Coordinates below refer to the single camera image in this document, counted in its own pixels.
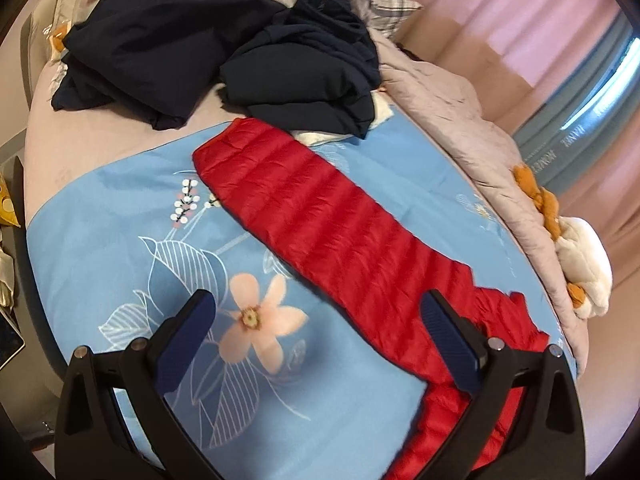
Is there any red down jacket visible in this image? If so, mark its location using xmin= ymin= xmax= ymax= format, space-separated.
xmin=192 ymin=118 xmax=548 ymax=479

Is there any navy clothes pile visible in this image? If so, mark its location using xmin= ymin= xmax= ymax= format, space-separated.
xmin=51 ymin=0 xmax=381 ymax=138

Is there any white goose plush toy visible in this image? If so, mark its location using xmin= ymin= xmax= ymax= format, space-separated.
xmin=512 ymin=165 xmax=613 ymax=320

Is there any blue floral bed sheet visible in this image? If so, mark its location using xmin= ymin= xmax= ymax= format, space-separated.
xmin=27 ymin=112 xmax=565 ymax=479

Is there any teal curtain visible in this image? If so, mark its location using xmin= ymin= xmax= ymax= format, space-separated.
xmin=514 ymin=13 xmax=639 ymax=195

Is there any white folded garment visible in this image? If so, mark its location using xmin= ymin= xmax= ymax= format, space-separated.
xmin=291 ymin=90 xmax=394 ymax=148

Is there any grey quilted duvet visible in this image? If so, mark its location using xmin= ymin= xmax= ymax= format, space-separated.
xmin=370 ymin=29 xmax=589 ymax=374

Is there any pink curtain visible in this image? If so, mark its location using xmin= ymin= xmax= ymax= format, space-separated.
xmin=399 ymin=0 xmax=639 ymax=283

